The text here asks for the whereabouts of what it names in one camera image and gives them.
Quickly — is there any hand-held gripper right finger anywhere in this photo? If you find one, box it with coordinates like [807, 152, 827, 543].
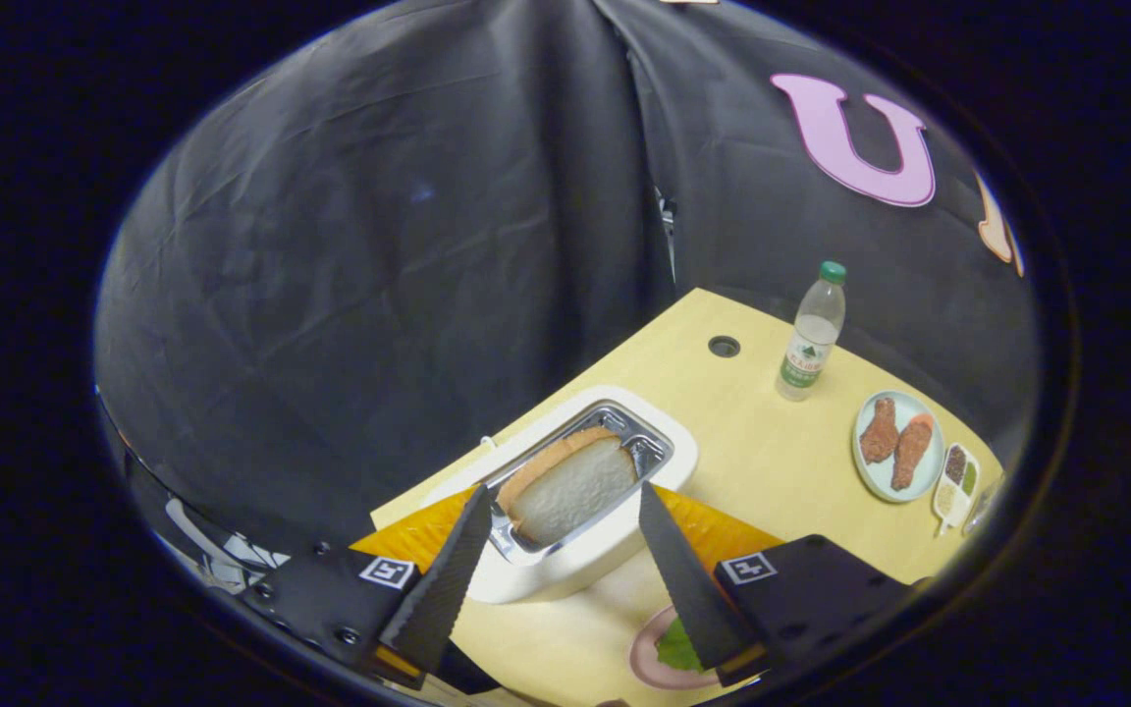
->
[636, 480, 920, 688]

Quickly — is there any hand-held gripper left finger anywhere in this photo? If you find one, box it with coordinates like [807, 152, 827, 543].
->
[232, 483, 494, 688]

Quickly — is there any green lettuce leaf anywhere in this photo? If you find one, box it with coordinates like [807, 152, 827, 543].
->
[655, 617, 706, 674]

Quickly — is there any plain toast bread slice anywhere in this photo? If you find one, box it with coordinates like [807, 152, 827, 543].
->
[496, 426, 639, 548]

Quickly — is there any pink plate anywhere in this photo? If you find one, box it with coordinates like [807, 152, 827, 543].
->
[629, 605, 724, 691]

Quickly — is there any white toaster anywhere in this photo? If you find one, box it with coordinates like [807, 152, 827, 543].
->
[423, 385, 699, 604]

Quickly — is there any pale green oval plate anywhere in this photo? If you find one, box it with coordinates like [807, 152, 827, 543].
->
[852, 390, 946, 504]

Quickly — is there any white divided seasoning dish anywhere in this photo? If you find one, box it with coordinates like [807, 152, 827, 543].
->
[932, 442, 982, 536]

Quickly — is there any clear plastic water bottle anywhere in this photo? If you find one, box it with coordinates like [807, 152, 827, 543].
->
[776, 260, 848, 403]

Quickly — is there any clear glass cup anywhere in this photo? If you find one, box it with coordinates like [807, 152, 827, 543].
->
[963, 476, 1003, 536]

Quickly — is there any black backdrop cloth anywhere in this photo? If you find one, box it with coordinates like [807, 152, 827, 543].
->
[94, 0, 1043, 551]

